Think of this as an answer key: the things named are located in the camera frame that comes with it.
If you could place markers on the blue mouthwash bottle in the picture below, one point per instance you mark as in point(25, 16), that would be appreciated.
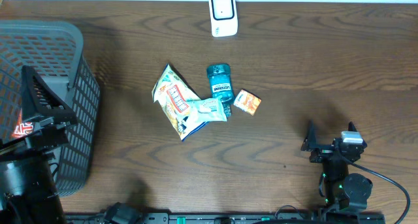
point(219, 76)

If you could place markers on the grey plastic shopping basket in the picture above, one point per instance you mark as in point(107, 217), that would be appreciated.
point(55, 51)

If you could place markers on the white barcode scanner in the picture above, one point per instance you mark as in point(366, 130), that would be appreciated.
point(223, 18)

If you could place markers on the yellow snack bag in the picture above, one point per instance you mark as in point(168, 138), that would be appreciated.
point(175, 98)

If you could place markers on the red Top snack bar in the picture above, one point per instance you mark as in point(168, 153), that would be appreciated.
point(22, 128)

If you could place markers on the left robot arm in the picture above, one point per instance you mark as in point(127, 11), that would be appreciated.
point(28, 190)

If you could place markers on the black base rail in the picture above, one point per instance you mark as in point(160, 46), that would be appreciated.
point(164, 218)

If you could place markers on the orange Kleenex tissue pack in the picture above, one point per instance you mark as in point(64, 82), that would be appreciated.
point(247, 102)

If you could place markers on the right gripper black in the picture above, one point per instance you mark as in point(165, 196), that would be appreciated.
point(309, 144)

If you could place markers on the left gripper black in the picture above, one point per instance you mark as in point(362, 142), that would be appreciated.
point(49, 134)

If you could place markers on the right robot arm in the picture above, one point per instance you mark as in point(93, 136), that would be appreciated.
point(344, 191)

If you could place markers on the pale green wipes pack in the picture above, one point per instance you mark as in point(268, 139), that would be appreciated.
point(207, 110)

